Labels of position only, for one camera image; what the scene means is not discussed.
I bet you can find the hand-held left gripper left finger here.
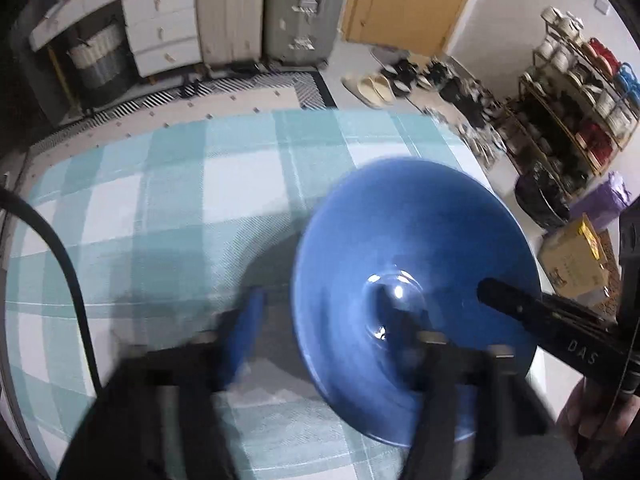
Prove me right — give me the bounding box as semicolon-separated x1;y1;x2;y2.
57;287;268;480

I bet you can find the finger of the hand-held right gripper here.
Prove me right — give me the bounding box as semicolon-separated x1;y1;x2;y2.
476;277;619;335

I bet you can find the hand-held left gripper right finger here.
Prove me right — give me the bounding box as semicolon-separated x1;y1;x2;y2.
379;285;583;480

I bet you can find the blue bowl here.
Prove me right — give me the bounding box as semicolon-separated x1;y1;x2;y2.
292;157;543;447

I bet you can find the person's right hand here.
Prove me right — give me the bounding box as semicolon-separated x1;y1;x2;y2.
557;377;640;461

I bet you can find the printed cardboard box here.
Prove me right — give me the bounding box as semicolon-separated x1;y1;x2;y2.
537;214;619;306

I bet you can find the black trash bag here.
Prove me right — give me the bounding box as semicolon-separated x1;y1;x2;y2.
515;164;576;229

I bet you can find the purple bag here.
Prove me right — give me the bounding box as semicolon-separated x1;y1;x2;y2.
570;171;632;222

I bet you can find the teal checked tablecloth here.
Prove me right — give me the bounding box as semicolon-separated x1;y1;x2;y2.
5;109;541;480

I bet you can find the scattered shoes group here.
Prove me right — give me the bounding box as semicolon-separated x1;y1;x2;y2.
380;55;507;172

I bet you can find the wooden shoe rack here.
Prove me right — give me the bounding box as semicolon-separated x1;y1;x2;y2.
505;5;640;182

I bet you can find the black white patterned rug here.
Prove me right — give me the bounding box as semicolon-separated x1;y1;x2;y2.
30;67;337;162

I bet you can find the woven laundry basket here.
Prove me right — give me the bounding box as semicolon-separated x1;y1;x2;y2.
67;22;135;92

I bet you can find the wooden door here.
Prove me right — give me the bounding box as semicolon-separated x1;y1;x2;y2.
340;0;485;59

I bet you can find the white drawer desk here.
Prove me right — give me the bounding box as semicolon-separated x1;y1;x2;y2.
29;0;201;79

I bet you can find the yellow stick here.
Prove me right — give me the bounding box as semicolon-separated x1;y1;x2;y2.
47;45;69;99

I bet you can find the beige suitcase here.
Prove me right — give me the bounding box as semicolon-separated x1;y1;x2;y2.
194;0;267;67

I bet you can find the silver suitcase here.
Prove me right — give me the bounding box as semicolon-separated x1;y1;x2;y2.
262;0;351;67

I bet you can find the thick black cable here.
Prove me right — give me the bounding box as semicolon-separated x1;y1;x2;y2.
0;187;104;394

